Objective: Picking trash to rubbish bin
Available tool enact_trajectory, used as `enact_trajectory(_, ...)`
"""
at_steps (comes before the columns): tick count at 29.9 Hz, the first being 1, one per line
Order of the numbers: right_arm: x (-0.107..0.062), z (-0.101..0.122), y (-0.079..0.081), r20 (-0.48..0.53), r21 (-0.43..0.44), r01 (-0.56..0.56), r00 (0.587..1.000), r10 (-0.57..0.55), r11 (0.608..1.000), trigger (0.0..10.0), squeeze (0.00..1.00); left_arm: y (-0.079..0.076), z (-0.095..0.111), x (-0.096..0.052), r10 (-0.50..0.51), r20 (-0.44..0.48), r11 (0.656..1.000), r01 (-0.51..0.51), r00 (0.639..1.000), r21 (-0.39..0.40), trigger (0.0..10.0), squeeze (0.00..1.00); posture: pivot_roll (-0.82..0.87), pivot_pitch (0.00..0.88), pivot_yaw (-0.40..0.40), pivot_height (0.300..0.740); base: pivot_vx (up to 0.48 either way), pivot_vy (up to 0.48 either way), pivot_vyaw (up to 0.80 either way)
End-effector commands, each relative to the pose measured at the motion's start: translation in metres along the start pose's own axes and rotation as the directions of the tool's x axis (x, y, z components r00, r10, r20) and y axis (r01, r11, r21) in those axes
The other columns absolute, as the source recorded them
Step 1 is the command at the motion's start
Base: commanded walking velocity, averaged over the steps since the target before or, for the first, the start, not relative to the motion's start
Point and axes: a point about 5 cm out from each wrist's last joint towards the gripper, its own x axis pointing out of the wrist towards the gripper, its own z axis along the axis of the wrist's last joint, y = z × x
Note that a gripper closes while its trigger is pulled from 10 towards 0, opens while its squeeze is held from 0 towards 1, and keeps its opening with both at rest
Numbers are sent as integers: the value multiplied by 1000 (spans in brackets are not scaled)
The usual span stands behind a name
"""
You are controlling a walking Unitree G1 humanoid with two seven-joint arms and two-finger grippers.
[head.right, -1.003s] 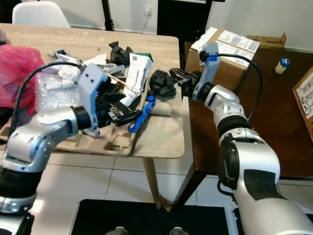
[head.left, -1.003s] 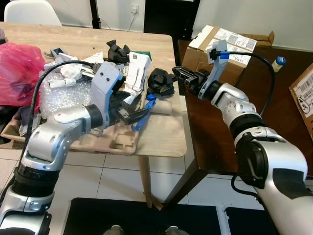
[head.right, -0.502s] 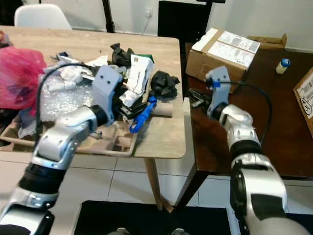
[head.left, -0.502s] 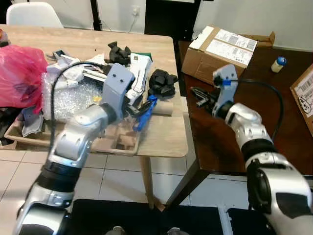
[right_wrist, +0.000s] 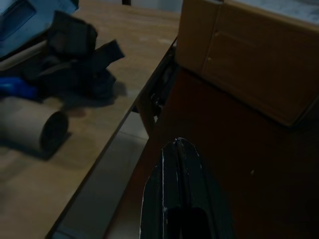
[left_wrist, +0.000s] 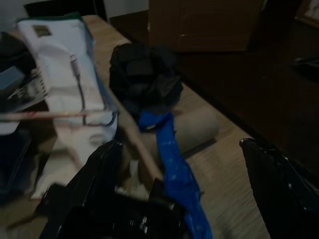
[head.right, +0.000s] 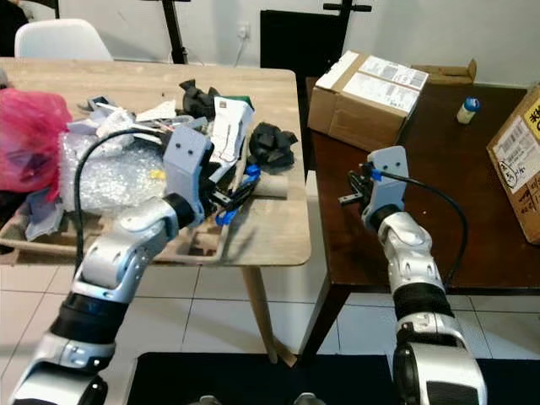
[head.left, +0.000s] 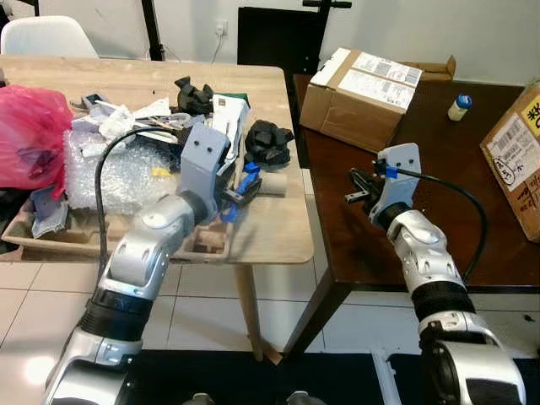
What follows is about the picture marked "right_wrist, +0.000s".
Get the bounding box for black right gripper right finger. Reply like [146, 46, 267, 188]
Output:
[177, 137, 235, 239]

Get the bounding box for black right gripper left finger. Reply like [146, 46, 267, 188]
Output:
[140, 138, 187, 239]

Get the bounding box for light wooden table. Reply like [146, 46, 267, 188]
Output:
[0, 0, 181, 239]

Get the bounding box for small taped cardboard box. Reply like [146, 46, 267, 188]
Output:
[175, 0, 319, 128]

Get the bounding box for grey rolled bags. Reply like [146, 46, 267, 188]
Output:
[0, 96, 73, 160]

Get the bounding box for black foam pieces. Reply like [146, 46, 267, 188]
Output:
[21, 9, 126, 110]

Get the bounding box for blue plastic strip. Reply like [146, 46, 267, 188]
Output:
[0, 75, 38, 101]

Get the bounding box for moulded pulp tray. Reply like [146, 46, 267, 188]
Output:
[0, 0, 78, 71]

